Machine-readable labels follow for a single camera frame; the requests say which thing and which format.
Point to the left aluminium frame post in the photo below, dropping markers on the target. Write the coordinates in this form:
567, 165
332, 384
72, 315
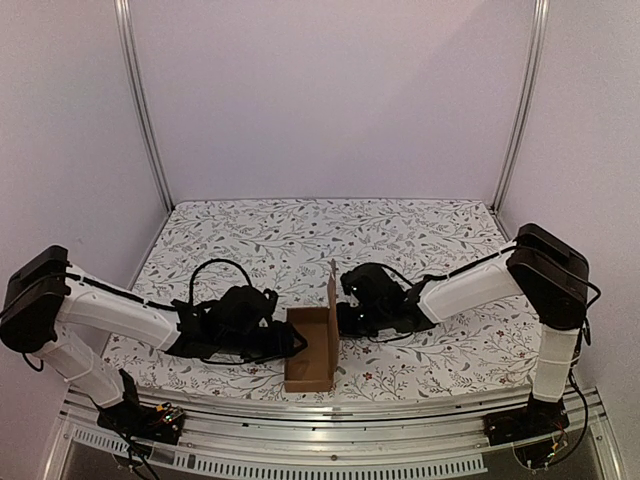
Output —
133, 70

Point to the floral patterned table mat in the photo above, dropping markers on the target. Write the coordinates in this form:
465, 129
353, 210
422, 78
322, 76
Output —
286, 246

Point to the right aluminium frame post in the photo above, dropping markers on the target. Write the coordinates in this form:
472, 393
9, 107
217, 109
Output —
532, 65

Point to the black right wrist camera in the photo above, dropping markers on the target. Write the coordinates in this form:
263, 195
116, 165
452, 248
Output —
370, 283

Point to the aluminium front table rail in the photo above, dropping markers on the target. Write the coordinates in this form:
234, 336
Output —
410, 439

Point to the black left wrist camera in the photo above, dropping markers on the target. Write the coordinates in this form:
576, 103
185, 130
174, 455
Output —
246, 306

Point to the brown cardboard box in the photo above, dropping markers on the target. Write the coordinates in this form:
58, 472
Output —
312, 369

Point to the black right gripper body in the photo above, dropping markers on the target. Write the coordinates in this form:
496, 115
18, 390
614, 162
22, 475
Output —
347, 318

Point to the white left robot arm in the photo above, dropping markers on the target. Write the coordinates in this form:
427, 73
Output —
49, 295

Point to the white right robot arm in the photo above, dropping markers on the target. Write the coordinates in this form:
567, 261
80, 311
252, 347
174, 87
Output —
550, 275

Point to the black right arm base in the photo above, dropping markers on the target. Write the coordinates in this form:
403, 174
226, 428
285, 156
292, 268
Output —
536, 418

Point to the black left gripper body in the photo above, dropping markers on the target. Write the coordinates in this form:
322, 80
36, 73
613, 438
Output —
253, 349

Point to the aluminium frame post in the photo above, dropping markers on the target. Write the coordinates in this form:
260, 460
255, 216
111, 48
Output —
133, 70
532, 65

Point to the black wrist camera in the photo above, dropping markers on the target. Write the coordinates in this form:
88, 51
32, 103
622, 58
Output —
370, 283
246, 306

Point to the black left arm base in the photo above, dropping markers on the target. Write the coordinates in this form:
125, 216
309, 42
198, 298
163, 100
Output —
162, 423

